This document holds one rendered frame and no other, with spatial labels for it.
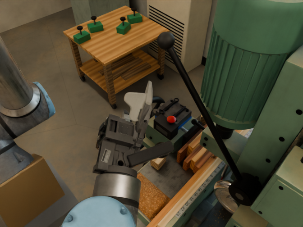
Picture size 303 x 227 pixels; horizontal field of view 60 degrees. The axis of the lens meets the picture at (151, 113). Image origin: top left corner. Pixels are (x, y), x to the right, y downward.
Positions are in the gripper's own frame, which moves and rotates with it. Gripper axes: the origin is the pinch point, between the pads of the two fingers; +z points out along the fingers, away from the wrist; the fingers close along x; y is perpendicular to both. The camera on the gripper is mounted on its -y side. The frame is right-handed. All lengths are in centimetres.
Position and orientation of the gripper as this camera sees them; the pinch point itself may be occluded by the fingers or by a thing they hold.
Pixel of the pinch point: (138, 97)
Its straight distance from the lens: 63.2
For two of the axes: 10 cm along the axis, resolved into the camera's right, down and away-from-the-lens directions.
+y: -8.9, -2.9, -3.6
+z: 0.8, -8.7, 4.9
